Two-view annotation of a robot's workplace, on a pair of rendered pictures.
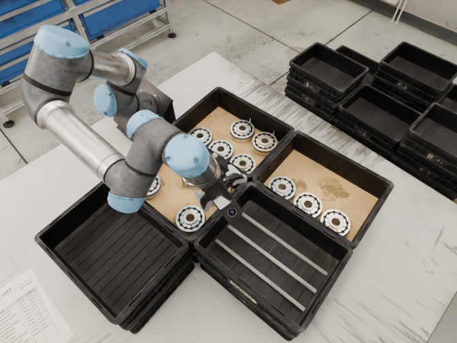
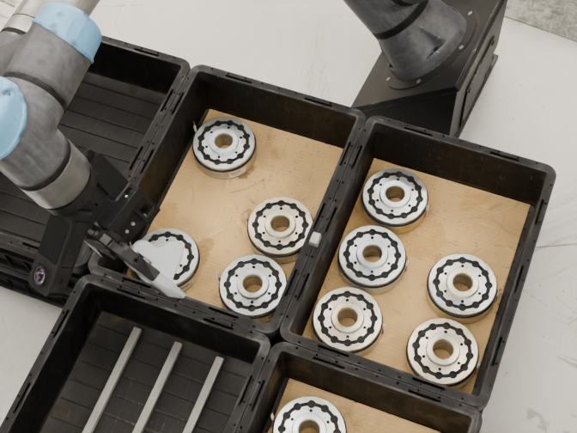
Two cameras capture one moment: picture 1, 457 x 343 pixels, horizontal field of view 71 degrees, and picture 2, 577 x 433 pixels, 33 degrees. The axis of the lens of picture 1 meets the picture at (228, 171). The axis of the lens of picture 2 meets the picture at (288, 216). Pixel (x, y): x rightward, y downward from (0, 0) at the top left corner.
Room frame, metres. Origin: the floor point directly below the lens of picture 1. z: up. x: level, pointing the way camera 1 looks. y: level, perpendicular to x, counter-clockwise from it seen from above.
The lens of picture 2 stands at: (0.50, -0.58, 2.21)
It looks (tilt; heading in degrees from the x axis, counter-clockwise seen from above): 61 degrees down; 76
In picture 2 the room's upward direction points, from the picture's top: 5 degrees counter-clockwise
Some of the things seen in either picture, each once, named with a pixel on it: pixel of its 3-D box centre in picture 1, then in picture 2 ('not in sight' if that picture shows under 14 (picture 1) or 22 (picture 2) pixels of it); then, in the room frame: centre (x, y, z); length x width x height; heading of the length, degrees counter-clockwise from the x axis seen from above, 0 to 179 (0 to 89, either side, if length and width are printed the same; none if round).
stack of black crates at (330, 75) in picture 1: (320, 92); not in sight; (1.63, -0.63, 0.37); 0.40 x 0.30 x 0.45; 44
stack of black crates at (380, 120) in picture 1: (370, 129); not in sight; (1.35, -0.91, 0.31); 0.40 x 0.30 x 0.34; 44
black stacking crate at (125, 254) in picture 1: (116, 248); (65, 154); (0.38, 0.37, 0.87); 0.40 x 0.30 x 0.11; 50
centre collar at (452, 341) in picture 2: (264, 141); (442, 350); (0.82, -0.15, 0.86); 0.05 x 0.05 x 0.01
